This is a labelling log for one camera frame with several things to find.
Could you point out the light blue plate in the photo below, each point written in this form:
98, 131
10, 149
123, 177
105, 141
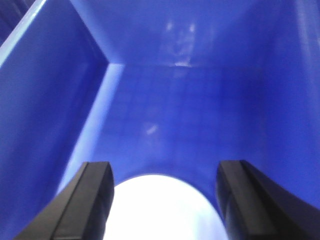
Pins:
159, 207

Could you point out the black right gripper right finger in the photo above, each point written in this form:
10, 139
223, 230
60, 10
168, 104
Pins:
254, 207

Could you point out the blue plastic bin middle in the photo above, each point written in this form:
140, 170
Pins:
168, 87

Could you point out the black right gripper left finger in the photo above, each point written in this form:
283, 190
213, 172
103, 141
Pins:
80, 211

